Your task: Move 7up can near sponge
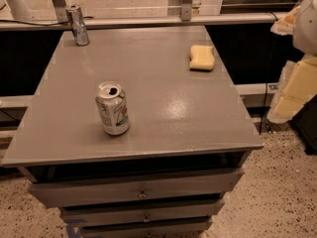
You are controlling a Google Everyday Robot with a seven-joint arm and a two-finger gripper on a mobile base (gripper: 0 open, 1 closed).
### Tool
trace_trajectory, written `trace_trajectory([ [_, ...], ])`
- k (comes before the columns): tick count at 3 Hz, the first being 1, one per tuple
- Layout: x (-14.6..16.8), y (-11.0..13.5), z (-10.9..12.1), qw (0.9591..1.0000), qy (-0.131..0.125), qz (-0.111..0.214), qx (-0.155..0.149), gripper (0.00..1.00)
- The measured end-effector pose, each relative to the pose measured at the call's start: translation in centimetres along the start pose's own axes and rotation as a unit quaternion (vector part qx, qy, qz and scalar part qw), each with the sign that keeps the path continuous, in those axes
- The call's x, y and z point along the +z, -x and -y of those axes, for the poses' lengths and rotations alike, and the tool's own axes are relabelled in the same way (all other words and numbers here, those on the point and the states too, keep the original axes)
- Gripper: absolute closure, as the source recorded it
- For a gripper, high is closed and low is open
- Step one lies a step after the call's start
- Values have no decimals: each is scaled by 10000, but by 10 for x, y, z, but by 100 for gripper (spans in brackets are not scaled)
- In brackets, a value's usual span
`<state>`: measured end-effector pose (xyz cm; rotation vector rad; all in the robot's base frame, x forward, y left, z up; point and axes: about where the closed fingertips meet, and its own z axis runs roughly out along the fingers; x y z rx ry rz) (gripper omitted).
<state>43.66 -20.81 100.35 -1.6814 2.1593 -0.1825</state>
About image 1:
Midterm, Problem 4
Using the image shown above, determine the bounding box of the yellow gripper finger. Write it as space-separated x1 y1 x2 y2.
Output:
267 55 317 123
270 6 300 36

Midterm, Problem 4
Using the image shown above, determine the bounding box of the white green 7up can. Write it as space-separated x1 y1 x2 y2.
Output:
95 81 130 136

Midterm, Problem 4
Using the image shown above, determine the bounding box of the yellow sponge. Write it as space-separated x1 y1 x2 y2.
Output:
190 45 215 71

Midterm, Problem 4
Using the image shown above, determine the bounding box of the silver blue slim can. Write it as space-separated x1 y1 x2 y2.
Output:
65 5 89 46

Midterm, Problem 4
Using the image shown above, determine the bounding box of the grey bottom drawer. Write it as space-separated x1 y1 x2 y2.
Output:
80 217 211 238

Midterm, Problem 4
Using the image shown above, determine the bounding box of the grey drawer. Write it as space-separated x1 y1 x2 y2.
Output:
80 217 211 238
30 168 244 207
61 196 224 227

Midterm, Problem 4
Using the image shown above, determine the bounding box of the grey middle drawer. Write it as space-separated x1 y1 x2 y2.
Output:
61 196 224 227

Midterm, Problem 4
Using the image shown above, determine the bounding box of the grey top drawer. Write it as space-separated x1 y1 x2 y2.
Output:
30 168 244 207

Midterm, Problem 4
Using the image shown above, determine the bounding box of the white pipe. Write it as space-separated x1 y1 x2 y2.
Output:
5 0 32 21

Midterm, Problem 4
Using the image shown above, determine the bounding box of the grey metal rail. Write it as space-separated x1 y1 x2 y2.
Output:
0 11 286 32

